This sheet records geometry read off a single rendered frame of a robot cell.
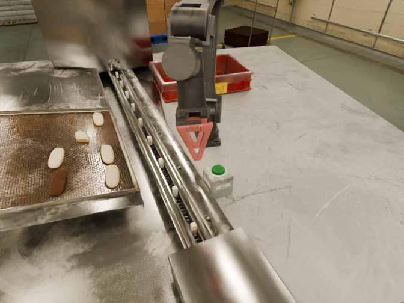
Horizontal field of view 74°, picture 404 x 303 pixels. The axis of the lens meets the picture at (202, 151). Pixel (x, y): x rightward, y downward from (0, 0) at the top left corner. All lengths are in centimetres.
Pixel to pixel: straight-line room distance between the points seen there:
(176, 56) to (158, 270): 47
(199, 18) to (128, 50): 113
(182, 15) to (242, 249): 47
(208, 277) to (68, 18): 135
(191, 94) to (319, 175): 58
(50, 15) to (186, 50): 118
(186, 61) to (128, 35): 118
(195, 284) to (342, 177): 62
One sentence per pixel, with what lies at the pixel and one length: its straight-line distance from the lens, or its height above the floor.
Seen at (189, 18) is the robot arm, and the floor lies 131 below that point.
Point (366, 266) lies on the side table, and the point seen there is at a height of 82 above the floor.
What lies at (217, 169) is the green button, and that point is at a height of 91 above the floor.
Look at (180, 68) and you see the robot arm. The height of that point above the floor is 126.
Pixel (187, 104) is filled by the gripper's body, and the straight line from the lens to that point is 52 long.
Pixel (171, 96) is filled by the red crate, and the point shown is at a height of 85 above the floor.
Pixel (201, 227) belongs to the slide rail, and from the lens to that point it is 70.
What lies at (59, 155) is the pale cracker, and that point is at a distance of 88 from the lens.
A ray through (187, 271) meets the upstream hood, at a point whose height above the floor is 92.
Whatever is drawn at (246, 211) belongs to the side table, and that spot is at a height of 82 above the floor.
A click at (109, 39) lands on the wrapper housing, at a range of 161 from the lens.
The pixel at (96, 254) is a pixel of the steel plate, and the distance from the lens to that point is 74.
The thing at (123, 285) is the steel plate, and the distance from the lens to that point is 68.
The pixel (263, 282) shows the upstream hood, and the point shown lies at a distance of 56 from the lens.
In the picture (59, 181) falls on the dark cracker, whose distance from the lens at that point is 79.
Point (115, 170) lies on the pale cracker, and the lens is 81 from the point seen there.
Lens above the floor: 141
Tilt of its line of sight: 37 degrees down
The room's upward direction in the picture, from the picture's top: straight up
